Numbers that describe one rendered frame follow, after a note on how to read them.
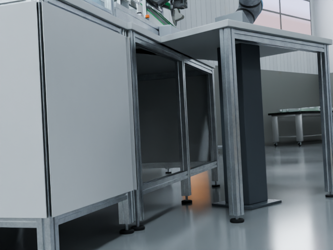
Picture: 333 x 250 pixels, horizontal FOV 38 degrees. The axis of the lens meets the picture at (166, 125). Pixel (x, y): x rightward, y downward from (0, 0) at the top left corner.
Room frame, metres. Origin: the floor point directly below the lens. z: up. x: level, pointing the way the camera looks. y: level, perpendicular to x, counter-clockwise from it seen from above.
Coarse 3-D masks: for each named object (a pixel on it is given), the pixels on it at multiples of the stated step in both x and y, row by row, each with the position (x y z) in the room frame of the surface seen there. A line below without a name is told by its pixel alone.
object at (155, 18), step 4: (140, 4) 3.00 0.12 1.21; (140, 8) 3.00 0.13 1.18; (152, 8) 3.10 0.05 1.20; (148, 12) 2.97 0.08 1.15; (152, 12) 3.11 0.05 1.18; (156, 12) 3.09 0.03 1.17; (152, 16) 2.96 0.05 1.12; (156, 16) 3.09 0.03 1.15; (160, 16) 3.08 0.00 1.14; (152, 20) 2.96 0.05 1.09; (156, 20) 2.95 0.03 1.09; (160, 20) 3.08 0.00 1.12; (164, 20) 3.06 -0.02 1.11; (156, 24) 2.95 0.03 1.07; (160, 24) 2.93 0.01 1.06; (164, 24) 2.92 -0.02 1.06; (168, 24) 3.05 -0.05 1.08
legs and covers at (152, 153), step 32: (128, 32) 1.98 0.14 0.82; (128, 64) 1.97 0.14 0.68; (192, 64) 2.86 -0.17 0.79; (128, 96) 1.97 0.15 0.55; (160, 96) 3.51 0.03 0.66; (192, 96) 3.43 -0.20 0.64; (160, 128) 3.52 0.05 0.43; (192, 128) 3.44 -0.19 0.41; (160, 160) 3.52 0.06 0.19; (192, 160) 3.44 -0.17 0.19
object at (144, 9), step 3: (117, 0) 3.01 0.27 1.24; (120, 0) 3.01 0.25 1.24; (138, 0) 3.31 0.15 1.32; (144, 0) 2.95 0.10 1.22; (120, 3) 3.01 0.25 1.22; (144, 3) 2.95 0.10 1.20; (144, 6) 2.95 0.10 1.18; (144, 9) 2.95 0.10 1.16; (162, 9) 3.25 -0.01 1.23; (144, 12) 2.95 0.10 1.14; (162, 12) 3.25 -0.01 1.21; (144, 15) 2.95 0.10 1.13
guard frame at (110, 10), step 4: (84, 0) 1.69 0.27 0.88; (88, 0) 1.71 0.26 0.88; (108, 0) 1.89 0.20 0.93; (112, 0) 1.91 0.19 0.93; (92, 4) 1.74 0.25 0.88; (96, 4) 1.77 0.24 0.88; (108, 4) 1.89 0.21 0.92; (112, 4) 1.90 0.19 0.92; (100, 8) 1.80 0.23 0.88; (104, 8) 1.83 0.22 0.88; (108, 8) 1.90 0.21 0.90; (112, 8) 1.90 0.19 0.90; (108, 12) 1.87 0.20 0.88; (112, 12) 1.90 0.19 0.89
